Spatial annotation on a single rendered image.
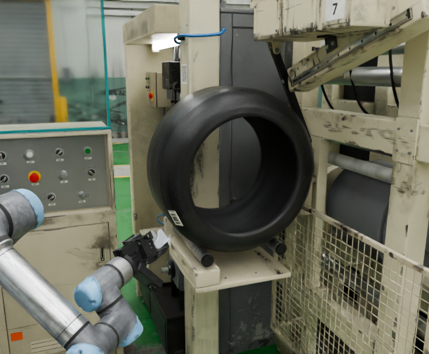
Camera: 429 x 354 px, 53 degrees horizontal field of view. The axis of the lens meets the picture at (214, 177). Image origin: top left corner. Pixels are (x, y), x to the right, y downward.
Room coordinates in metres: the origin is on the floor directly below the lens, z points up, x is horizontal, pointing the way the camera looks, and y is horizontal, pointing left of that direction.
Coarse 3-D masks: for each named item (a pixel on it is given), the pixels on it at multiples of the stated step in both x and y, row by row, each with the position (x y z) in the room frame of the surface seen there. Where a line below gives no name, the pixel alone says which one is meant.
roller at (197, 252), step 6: (180, 234) 1.57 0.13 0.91; (186, 240) 1.50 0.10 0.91; (192, 246) 1.43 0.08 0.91; (198, 246) 1.41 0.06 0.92; (192, 252) 1.43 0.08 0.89; (198, 252) 1.38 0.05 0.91; (204, 252) 1.36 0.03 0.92; (198, 258) 1.36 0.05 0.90; (204, 258) 1.33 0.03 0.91; (210, 258) 1.34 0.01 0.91; (204, 264) 1.33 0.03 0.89; (210, 264) 1.34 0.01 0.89
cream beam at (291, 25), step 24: (264, 0) 1.70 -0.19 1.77; (288, 0) 1.52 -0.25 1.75; (312, 0) 1.38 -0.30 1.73; (360, 0) 1.22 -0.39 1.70; (384, 0) 1.25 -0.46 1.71; (264, 24) 1.69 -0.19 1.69; (288, 24) 1.52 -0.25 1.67; (312, 24) 1.38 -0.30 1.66; (336, 24) 1.27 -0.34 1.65; (360, 24) 1.23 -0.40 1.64; (384, 24) 1.25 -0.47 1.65
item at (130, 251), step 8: (128, 240) 1.14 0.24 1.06; (136, 240) 1.12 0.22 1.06; (144, 240) 1.12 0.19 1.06; (152, 240) 1.16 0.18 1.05; (120, 248) 1.09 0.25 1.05; (128, 248) 1.09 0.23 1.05; (136, 248) 1.11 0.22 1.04; (144, 248) 1.11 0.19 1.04; (152, 248) 1.15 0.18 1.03; (120, 256) 1.09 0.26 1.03; (128, 256) 1.07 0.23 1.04; (136, 256) 1.10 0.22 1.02; (144, 256) 1.11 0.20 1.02; (152, 256) 1.13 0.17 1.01; (144, 264) 1.11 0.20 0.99; (136, 272) 1.07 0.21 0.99
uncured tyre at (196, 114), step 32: (192, 96) 1.50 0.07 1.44; (224, 96) 1.39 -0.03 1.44; (256, 96) 1.42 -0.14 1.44; (160, 128) 1.47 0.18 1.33; (192, 128) 1.33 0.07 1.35; (256, 128) 1.70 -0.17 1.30; (288, 128) 1.43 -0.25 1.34; (160, 160) 1.34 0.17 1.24; (192, 160) 1.32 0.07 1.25; (288, 160) 1.67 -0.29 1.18; (160, 192) 1.34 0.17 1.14; (256, 192) 1.70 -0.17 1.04; (288, 192) 1.61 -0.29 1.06; (192, 224) 1.32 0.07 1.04; (224, 224) 1.63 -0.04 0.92; (256, 224) 1.59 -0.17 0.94; (288, 224) 1.46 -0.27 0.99
